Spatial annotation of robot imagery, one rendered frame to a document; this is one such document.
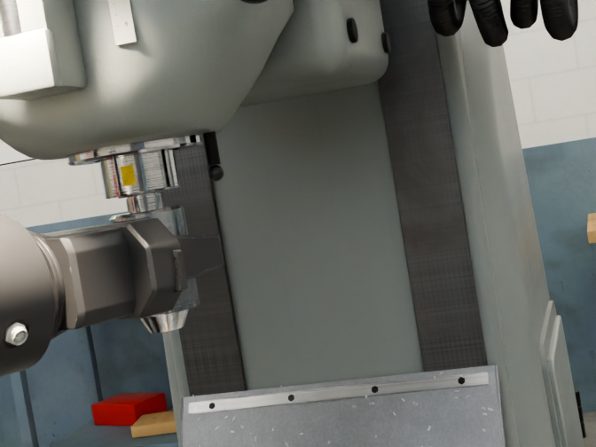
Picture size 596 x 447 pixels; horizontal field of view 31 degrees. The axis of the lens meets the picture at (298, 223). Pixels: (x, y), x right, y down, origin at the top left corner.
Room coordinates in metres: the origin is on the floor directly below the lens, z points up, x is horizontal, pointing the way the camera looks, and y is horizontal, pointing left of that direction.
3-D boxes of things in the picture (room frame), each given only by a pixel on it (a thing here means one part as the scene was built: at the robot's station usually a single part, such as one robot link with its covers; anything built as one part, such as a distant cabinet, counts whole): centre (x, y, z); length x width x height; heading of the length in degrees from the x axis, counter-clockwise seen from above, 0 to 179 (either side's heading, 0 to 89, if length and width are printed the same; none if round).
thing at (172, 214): (0.67, 0.09, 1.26); 0.05 x 0.05 x 0.01
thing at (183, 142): (0.67, 0.09, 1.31); 0.09 x 0.09 x 0.01
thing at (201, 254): (0.65, 0.07, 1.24); 0.06 x 0.02 x 0.03; 139
